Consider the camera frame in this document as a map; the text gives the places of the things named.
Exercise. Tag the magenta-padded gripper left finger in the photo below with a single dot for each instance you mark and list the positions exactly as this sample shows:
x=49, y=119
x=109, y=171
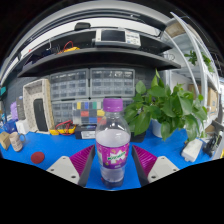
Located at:
x=65, y=168

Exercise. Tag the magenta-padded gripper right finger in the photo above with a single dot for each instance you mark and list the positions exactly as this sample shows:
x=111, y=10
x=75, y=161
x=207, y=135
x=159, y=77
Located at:
x=161, y=166

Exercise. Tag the purple-capped clear drink bottle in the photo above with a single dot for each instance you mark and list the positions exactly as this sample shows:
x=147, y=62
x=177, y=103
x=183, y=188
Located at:
x=112, y=140

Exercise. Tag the flat round red coaster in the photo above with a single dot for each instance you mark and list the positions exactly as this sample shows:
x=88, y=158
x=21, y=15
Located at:
x=37, y=157

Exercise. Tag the white power adapter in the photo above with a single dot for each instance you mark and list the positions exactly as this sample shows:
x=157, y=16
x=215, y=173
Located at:
x=192, y=150

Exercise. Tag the plain black box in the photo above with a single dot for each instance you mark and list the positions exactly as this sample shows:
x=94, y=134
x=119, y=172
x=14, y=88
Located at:
x=137, y=137

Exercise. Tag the yellow and red multimeter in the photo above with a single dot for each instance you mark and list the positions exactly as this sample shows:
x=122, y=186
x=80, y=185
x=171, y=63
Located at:
x=65, y=128

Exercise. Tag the black box with white label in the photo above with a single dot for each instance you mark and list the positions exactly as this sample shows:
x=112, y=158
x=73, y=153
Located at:
x=86, y=132

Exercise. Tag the black desk device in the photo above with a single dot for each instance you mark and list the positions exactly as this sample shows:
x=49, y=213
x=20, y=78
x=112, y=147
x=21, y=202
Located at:
x=211, y=141

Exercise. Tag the grey small-parts drawer cabinet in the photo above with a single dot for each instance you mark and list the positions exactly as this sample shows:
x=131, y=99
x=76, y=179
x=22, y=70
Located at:
x=69, y=84
x=112, y=82
x=63, y=111

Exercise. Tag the white carton box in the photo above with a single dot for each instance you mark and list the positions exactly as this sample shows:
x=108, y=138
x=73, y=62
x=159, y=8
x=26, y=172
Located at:
x=22, y=127

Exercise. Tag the clear organiser with coloured parts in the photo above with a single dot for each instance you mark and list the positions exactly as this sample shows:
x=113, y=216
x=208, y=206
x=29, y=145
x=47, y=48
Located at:
x=87, y=113

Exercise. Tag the green potted plant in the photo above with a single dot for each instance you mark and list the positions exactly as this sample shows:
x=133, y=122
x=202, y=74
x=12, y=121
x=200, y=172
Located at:
x=166, y=106

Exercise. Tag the blue carton box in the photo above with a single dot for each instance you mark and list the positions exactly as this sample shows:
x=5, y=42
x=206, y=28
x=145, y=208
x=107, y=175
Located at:
x=9, y=126

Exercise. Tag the dark grey flat box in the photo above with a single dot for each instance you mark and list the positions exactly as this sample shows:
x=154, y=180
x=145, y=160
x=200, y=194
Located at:
x=20, y=108

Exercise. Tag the white perforated storage bin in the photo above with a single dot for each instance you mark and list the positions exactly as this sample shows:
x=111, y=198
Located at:
x=28, y=103

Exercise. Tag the white shelf rack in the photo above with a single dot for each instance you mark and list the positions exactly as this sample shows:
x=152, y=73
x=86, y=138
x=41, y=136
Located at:
x=200, y=66

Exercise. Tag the dark overhead shelf unit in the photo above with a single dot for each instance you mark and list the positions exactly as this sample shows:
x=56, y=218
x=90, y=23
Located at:
x=100, y=58

